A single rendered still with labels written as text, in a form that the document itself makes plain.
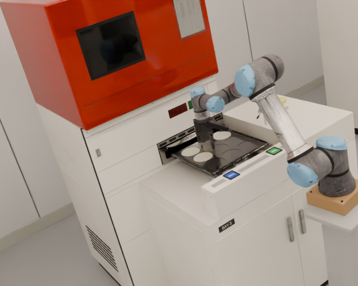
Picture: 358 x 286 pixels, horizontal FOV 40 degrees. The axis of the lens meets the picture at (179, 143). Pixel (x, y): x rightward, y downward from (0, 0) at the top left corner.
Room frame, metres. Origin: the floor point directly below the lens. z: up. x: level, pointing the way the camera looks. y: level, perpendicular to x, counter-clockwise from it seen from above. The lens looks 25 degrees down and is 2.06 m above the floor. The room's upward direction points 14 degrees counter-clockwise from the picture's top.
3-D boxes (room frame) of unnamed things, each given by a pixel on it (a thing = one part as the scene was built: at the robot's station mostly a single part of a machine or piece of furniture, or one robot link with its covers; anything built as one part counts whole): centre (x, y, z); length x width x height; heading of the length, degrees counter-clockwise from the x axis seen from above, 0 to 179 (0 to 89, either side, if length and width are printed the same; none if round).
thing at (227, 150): (2.32, -0.20, 0.90); 0.34 x 0.34 x 0.01; 28
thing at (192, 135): (2.50, -0.08, 0.89); 0.44 x 0.02 x 0.10; 118
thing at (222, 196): (1.97, -0.31, 0.89); 0.55 x 0.09 x 0.14; 118
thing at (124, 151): (2.43, 0.08, 1.02); 0.81 x 0.03 x 0.40; 118
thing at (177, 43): (2.71, 0.23, 1.52); 0.81 x 0.75 x 0.60; 118
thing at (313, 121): (2.42, -0.58, 0.89); 0.62 x 0.35 x 0.14; 28
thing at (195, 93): (2.27, -0.15, 1.21); 0.09 x 0.08 x 0.11; 29
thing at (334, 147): (1.74, -0.59, 1.05); 0.13 x 0.12 x 0.14; 119
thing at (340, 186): (1.75, -0.60, 0.93); 0.15 x 0.15 x 0.10
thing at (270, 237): (2.27, -0.31, 0.41); 0.96 x 0.64 x 0.82; 118
